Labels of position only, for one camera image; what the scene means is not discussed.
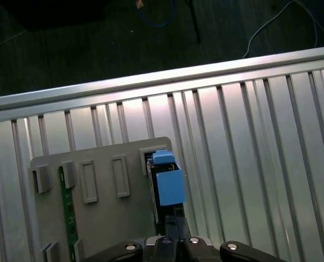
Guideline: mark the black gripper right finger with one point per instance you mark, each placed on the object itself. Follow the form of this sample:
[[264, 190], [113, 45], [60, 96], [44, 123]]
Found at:
[[194, 248]]

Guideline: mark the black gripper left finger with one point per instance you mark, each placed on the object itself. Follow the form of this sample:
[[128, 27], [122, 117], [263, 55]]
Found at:
[[167, 245]]

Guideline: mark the grey parts rack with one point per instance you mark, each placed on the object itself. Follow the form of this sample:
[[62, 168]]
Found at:
[[107, 218]]

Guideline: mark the green RAM stick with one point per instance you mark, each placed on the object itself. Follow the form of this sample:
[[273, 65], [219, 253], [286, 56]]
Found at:
[[69, 207]]

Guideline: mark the hard disk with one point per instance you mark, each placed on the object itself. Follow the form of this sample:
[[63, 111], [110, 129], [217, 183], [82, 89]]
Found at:
[[170, 188]]

